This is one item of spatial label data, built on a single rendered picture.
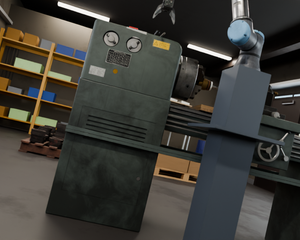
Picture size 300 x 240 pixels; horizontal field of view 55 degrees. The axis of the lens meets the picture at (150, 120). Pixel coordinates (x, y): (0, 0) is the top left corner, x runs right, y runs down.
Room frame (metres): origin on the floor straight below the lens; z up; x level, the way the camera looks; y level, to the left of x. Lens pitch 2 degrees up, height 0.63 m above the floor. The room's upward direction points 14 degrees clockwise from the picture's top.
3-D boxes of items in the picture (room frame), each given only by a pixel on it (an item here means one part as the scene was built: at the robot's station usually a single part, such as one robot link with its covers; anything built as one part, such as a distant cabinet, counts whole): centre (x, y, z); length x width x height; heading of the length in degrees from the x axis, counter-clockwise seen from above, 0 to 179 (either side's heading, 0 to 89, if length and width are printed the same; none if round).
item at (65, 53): (6.44, 2.47, 1.04); 2.18 x 0.59 x 2.09; 102
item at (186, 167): (5.12, -0.68, 0.22); 1.24 x 0.89 x 0.43; 101
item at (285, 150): (1.96, -0.84, 0.73); 0.27 x 0.12 x 0.27; 96
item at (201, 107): (2.16, -0.45, 0.89); 0.36 x 0.30 x 0.04; 6
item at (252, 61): (1.65, -0.47, 1.15); 0.15 x 0.15 x 0.10
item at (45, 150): (4.44, 1.26, 0.22); 1.25 x 0.86 x 0.45; 8
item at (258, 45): (1.64, -0.47, 1.27); 0.13 x 0.12 x 0.14; 137
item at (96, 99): (2.08, 0.22, 0.43); 0.60 x 0.48 x 0.86; 96
